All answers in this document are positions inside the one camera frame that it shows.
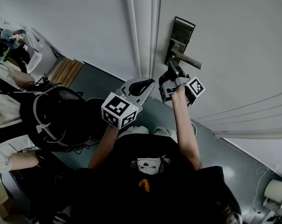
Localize person's right forearm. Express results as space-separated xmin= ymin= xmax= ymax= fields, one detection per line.
xmin=171 ymin=86 xmax=202 ymax=171

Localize person's black printed t-shirt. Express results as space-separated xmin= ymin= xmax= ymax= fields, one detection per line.
xmin=70 ymin=134 xmax=241 ymax=224

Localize silver door lever handle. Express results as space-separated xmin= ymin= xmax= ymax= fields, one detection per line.
xmin=171 ymin=43 xmax=203 ymax=70

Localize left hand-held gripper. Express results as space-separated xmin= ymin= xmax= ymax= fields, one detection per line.
xmin=101 ymin=77 xmax=155 ymax=128

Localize wooden slat panel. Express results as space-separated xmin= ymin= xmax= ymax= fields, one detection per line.
xmin=49 ymin=57 xmax=84 ymax=88

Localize white door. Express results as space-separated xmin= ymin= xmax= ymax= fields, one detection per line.
xmin=154 ymin=0 xmax=282 ymax=140

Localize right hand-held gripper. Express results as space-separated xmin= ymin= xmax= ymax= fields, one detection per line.
xmin=158 ymin=59 xmax=206 ymax=106

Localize black door lock plate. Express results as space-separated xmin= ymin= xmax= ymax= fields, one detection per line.
xmin=164 ymin=16 xmax=196 ymax=66

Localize person's white shoe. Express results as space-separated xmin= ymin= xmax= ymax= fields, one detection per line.
xmin=118 ymin=126 xmax=151 ymax=140
xmin=153 ymin=127 xmax=177 ymax=139

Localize person's left forearm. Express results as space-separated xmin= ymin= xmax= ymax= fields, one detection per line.
xmin=88 ymin=124 xmax=120 ymax=170

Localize white curved cabinet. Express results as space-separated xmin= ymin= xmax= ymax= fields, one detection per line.
xmin=26 ymin=27 xmax=58 ymax=75

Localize thin white cable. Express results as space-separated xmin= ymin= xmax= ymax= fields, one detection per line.
xmin=252 ymin=166 xmax=279 ymax=219

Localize white paper roll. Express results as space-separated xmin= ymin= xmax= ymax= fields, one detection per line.
xmin=263 ymin=178 xmax=282 ymax=206

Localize white door frame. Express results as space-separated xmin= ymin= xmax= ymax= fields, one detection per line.
xmin=124 ymin=0 xmax=162 ymax=79

